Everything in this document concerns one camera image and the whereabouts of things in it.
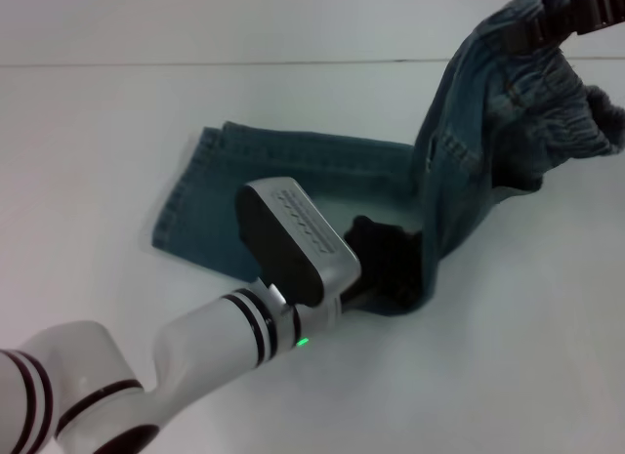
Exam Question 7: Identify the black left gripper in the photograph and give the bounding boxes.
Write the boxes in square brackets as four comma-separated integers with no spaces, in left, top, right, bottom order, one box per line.
[343,215,427,312]

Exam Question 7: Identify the blue denim shorts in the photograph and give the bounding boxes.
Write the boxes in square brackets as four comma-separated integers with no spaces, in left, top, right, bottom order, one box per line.
[148,0,624,316]

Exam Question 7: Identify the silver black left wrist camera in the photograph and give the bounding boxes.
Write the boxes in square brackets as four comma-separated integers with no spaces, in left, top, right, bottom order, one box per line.
[234,177,363,310]

